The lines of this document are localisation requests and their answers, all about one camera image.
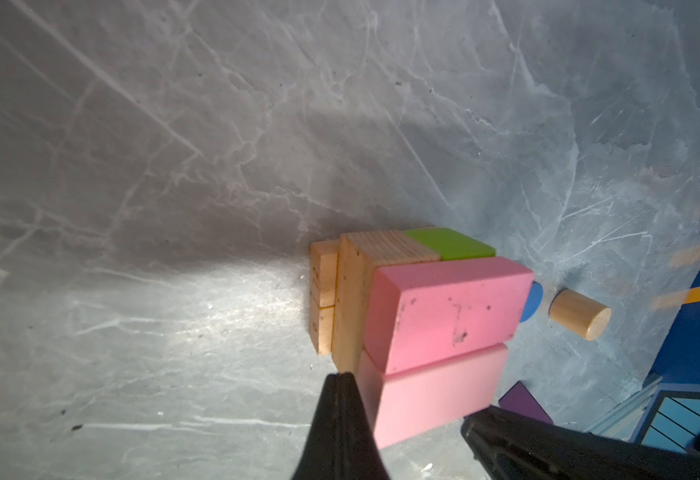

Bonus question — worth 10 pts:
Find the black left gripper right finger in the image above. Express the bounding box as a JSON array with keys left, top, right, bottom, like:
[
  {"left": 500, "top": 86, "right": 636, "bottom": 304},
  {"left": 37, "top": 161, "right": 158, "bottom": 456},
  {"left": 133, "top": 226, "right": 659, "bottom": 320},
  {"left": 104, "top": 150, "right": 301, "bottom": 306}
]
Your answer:
[{"left": 461, "top": 406, "right": 700, "bottom": 479}]

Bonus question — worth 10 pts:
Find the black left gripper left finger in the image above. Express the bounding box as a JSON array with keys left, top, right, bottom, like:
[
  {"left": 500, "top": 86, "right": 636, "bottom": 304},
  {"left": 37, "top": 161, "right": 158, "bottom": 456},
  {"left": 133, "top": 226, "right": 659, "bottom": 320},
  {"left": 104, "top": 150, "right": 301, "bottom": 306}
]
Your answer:
[{"left": 293, "top": 373, "right": 389, "bottom": 480}]

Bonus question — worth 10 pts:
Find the pink block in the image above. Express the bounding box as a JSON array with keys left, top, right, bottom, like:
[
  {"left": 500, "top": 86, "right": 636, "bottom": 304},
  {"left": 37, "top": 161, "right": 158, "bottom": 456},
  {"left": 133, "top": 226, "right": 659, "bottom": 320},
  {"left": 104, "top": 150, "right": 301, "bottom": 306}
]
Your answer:
[
  {"left": 356, "top": 344, "right": 508, "bottom": 449},
  {"left": 363, "top": 257, "right": 534, "bottom": 374}
]

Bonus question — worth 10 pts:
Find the engraved natural wood block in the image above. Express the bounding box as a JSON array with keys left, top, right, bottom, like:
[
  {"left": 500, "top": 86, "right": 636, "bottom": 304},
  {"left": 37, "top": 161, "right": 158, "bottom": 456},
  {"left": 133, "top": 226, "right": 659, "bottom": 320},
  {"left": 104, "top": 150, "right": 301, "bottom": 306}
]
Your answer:
[
  {"left": 309, "top": 240, "right": 340, "bottom": 308},
  {"left": 309, "top": 298, "right": 334, "bottom": 355}
]

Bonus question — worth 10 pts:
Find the long natural wood block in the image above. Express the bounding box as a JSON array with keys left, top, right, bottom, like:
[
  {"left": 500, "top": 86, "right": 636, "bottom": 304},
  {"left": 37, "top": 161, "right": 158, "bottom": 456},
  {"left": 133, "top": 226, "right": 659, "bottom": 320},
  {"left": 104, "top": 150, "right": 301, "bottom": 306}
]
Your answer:
[{"left": 331, "top": 230, "right": 441, "bottom": 373}]

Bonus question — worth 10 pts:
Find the green wood block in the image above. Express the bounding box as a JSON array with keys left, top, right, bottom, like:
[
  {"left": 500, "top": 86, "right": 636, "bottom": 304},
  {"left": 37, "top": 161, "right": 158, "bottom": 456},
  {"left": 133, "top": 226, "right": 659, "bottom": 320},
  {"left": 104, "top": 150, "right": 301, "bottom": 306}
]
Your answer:
[{"left": 403, "top": 227, "right": 496, "bottom": 261}]

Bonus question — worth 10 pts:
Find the purple house-shaped block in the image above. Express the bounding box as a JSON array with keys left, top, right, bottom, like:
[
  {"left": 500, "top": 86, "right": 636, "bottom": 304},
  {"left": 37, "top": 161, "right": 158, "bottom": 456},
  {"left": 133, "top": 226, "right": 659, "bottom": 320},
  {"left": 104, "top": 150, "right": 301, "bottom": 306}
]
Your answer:
[{"left": 498, "top": 381, "right": 554, "bottom": 425}]

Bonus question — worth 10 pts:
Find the blue round block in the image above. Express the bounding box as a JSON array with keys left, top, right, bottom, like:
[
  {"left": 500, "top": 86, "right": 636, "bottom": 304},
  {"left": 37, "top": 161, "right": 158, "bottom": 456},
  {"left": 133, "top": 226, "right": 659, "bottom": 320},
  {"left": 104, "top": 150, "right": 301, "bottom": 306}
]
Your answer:
[{"left": 520, "top": 281, "right": 544, "bottom": 323}]

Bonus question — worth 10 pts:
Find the small natural wood cylinder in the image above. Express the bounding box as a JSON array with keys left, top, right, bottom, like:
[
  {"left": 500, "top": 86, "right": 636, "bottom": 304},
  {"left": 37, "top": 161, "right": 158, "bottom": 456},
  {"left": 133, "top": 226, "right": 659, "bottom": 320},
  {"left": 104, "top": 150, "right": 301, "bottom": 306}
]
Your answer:
[{"left": 548, "top": 289, "right": 612, "bottom": 341}]

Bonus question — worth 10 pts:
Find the aluminium corner post right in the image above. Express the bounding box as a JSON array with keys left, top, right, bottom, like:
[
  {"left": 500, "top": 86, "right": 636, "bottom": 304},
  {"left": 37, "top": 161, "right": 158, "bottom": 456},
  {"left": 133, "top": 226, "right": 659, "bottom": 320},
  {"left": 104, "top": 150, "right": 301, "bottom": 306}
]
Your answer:
[{"left": 586, "top": 373, "right": 662, "bottom": 442}]

